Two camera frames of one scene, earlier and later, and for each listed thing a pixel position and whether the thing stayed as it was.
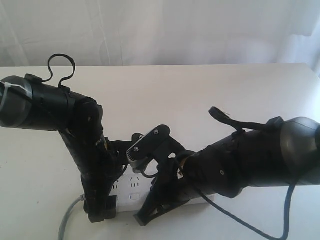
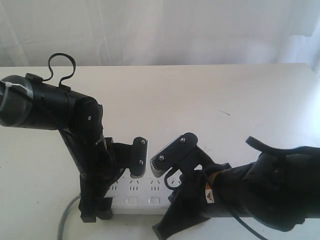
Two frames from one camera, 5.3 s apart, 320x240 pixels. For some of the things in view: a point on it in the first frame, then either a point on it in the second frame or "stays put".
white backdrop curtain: (160, 32) stays put
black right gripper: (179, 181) -> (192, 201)
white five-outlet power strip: (133, 189) stays put
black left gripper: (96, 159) stays put
